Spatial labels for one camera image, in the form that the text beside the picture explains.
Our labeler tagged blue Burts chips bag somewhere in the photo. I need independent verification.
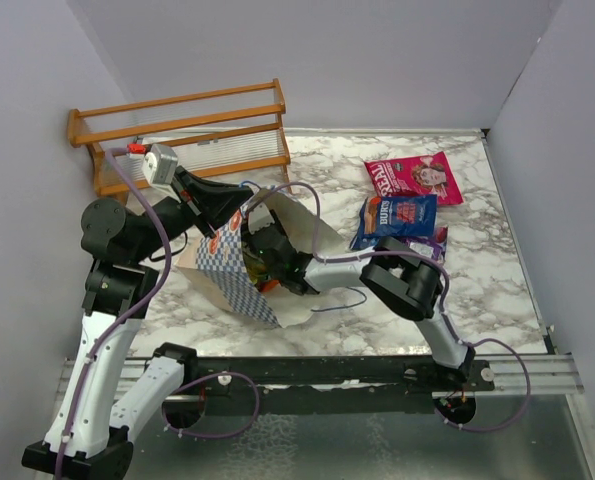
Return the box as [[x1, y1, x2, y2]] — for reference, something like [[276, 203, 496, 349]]
[[353, 195, 437, 240]]

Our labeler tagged blue checkered paper bag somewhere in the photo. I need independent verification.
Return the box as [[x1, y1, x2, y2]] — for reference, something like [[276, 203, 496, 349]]
[[176, 186, 368, 327]]

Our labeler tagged wooden tiered shelf rack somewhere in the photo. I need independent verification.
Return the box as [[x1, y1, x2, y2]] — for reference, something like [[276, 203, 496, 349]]
[[66, 78, 291, 202]]

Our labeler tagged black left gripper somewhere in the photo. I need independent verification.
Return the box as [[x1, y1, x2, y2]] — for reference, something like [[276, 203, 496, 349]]
[[130, 165, 254, 264]]

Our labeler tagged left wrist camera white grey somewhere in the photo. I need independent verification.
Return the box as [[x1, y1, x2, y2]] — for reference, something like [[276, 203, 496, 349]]
[[142, 144, 178, 187]]

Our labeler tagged green yellow snack packet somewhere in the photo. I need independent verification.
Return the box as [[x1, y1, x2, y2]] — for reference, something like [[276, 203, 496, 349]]
[[243, 250, 279, 293]]

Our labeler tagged purple snack packet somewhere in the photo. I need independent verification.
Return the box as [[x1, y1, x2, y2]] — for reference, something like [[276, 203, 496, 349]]
[[402, 226, 448, 264]]

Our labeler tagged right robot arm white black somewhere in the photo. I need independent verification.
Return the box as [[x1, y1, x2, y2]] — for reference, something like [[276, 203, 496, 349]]
[[243, 222, 475, 391]]

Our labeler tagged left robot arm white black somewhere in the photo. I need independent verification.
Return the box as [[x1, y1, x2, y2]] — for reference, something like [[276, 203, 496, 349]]
[[21, 167, 253, 479]]

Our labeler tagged blue Kettle chips bag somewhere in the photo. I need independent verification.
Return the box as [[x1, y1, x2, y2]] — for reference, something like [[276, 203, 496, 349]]
[[350, 235, 379, 251]]

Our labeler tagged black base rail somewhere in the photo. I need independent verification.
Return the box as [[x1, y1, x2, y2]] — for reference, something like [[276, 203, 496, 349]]
[[177, 355, 494, 416]]

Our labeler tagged pink Real crisps bag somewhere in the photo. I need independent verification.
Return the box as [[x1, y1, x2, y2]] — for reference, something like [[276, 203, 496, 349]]
[[364, 152, 463, 206]]

